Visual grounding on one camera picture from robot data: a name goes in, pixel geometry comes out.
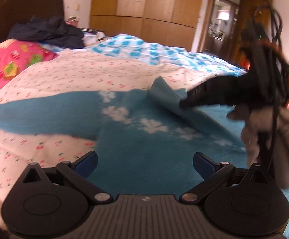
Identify blue sweater with white flowers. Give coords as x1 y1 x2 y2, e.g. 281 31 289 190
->
0 75 289 239

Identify dark navy clothes pile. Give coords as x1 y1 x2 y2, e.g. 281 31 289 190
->
8 16 84 49

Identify right hand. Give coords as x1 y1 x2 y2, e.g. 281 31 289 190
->
227 106 289 189

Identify brown wooden door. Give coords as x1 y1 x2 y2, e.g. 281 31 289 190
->
230 0 275 68

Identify white cherry print bedsheet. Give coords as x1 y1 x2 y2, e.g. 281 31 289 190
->
0 51 247 225

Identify wooden wardrobe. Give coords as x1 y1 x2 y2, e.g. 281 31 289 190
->
90 0 202 51

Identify pink cartoon print pillow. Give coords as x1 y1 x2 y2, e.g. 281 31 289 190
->
0 39 57 89

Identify blue white checkered quilt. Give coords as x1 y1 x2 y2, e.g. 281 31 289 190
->
85 33 246 76

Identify pink cup on nightstand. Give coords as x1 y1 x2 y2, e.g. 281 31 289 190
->
66 16 80 28

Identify black cables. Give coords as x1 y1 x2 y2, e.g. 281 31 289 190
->
253 2 289 172

